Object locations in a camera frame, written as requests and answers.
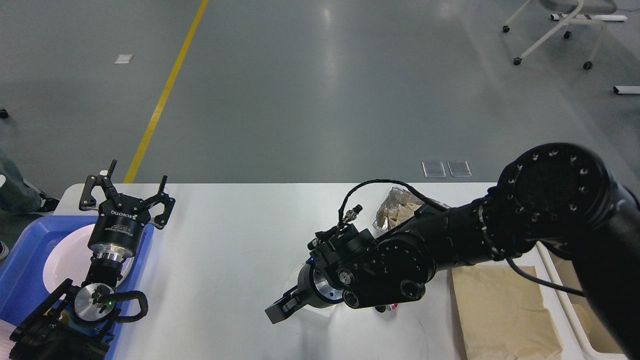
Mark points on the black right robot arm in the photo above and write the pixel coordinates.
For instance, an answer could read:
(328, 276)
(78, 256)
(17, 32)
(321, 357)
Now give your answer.
(556, 215)

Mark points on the white furniture leg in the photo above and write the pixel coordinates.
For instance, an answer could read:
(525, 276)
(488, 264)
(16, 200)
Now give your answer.
(626, 90)

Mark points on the pink object tray corner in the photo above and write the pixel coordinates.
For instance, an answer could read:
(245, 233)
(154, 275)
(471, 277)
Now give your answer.
(6, 344)

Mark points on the floor outlet cover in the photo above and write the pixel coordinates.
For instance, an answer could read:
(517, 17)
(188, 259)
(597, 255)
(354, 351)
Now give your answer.
(434, 170)
(459, 169)

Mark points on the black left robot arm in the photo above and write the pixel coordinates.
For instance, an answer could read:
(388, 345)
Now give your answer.
(75, 322)

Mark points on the floor outlet cover right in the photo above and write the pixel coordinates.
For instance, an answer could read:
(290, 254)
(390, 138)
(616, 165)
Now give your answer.
(459, 169)

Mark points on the red foil wrapper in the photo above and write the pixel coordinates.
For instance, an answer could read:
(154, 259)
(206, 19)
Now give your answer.
(386, 308)

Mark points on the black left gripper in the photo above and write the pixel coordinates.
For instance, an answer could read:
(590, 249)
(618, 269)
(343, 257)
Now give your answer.
(119, 231)

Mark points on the brown paper bag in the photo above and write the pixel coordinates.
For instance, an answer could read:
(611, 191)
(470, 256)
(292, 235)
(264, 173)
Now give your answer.
(503, 316)

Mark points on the light green plate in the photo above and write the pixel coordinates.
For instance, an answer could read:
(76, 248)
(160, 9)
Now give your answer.
(127, 265)

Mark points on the blue plastic tray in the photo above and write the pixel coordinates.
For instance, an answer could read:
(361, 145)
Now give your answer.
(22, 289)

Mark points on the person's jeans leg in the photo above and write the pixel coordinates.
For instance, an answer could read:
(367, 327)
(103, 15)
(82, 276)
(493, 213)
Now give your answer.
(15, 197)

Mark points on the floor outlet cover left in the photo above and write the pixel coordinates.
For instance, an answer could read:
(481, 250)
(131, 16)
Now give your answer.
(434, 170)

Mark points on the beige plastic bin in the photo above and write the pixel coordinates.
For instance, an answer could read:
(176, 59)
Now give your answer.
(575, 320)

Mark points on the crumpled aluminium foil tray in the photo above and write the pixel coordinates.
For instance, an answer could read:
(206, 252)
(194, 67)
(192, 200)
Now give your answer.
(399, 195)

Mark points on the white paper cup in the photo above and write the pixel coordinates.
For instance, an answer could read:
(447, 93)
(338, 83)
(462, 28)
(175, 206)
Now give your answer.
(325, 311)

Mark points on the white office chair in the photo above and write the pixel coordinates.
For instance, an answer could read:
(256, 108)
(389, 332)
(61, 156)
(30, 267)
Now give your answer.
(574, 12)

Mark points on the crumpled paper in foil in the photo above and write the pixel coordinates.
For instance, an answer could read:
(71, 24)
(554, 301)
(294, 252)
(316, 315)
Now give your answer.
(388, 217)

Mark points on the black white sneaker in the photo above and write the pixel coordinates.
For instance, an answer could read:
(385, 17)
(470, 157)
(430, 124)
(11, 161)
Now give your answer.
(48, 206)

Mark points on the pink plate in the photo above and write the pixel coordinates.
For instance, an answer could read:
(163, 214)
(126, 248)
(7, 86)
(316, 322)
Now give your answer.
(71, 259)

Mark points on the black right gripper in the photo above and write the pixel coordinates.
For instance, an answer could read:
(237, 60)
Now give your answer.
(312, 289)

